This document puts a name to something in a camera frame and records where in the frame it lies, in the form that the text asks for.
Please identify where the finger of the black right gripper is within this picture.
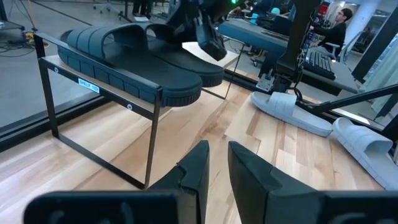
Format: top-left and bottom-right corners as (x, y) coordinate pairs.
(169, 12), (199, 44)
(194, 15), (228, 62)

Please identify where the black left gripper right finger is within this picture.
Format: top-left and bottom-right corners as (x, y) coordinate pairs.
(228, 141), (398, 224)

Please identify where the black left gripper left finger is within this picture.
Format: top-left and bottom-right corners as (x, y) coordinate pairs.
(23, 139), (211, 224)

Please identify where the black rubber slide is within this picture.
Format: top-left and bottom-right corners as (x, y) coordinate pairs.
(57, 24), (203, 108)
(145, 23), (225, 88)

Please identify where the grey rubber slide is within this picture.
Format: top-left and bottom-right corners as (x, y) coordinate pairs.
(331, 117), (398, 191)
(250, 91), (333, 138)

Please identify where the white shelf label sticker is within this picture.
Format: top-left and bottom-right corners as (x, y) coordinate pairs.
(77, 77), (101, 94)

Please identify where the grey desk with phone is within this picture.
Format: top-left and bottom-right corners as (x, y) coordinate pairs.
(217, 17), (292, 58)

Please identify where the person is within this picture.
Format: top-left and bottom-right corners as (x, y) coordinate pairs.
(132, 0), (154, 17)
(310, 7), (354, 60)

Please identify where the black metal shoe rack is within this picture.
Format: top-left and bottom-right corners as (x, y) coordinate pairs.
(33, 32), (246, 190)

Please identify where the backlit computer keyboard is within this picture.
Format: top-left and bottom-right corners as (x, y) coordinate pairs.
(303, 49), (337, 81)

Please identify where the grey desk with keyboard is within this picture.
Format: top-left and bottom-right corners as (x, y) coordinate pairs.
(298, 46), (363, 96)

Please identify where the black diagonal support beam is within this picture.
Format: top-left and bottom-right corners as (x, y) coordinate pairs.
(306, 83), (398, 116)

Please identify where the black frame post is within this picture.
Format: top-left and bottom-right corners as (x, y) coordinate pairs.
(351, 6), (398, 82)

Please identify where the black aluminium table frame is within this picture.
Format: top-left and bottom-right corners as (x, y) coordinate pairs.
(0, 67), (398, 162)

